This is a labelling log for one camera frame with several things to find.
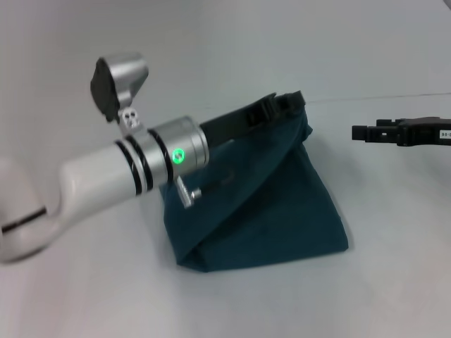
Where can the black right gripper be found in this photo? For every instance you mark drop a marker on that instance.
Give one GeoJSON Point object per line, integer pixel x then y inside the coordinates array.
{"type": "Point", "coordinates": [426, 132]}

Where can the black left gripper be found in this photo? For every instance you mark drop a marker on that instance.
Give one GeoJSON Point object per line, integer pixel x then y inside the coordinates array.
{"type": "Point", "coordinates": [232, 125]}

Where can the teal blue shirt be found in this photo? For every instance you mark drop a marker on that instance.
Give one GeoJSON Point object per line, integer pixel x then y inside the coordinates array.
{"type": "Point", "coordinates": [267, 211]}

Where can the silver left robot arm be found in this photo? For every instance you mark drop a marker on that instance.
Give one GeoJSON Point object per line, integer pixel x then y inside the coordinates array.
{"type": "Point", "coordinates": [105, 176]}

